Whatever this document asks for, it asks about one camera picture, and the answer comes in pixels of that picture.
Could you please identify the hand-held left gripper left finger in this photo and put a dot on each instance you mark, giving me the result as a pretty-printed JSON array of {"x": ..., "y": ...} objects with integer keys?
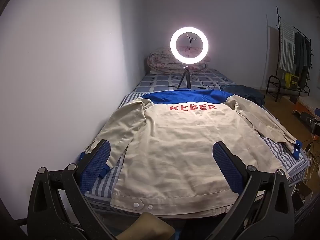
[{"x": 96, "y": 162}]

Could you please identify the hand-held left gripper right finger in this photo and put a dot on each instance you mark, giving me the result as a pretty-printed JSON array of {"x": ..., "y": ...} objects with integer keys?
[{"x": 227, "y": 165}]

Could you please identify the beige and blue jacket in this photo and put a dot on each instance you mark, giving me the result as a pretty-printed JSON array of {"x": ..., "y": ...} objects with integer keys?
[{"x": 175, "y": 142}]

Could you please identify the dark blue clothes pile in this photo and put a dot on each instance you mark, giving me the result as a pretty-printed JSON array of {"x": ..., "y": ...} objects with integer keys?
[{"x": 247, "y": 92}]

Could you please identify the black metal clothes rack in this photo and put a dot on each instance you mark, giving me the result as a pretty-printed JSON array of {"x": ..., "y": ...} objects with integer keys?
[{"x": 277, "y": 15}]

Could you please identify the blue striped blanket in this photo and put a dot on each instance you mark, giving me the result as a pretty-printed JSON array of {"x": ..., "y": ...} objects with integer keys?
[{"x": 280, "y": 155}]

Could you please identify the black box device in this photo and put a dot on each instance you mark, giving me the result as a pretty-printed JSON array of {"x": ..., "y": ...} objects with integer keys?
[{"x": 310, "y": 122}]

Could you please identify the orange and white bench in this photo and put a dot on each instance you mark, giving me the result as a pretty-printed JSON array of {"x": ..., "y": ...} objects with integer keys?
[{"x": 307, "y": 102}]

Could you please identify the black tripod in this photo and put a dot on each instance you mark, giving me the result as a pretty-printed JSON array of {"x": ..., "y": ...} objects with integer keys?
[{"x": 186, "y": 71}]

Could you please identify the blue checked bed sheet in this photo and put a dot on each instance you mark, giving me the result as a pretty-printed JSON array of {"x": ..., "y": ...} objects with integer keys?
[{"x": 160, "y": 81}]

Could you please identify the yellow box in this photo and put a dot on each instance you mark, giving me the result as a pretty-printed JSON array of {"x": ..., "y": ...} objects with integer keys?
[{"x": 290, "y": 80}]

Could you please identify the white leaning board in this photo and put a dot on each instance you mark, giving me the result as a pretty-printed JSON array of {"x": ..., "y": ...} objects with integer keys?
[{"x": 271, "y": 55}]

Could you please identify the rolled floral quilt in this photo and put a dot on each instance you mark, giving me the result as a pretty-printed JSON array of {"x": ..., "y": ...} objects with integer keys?
[{"x": 160, "y": 62}]

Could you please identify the phone holder clamp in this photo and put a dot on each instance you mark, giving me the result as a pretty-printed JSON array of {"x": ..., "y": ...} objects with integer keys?
[{"x": 192, "y": 38}]

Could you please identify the dark hanging garments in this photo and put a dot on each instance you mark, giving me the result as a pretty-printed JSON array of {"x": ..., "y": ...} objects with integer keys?
[{"x": 301, "y": 55}]

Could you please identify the white striped towel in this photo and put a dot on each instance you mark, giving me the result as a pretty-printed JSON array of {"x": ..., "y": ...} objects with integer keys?
[{"x": 286, "y": 45}]

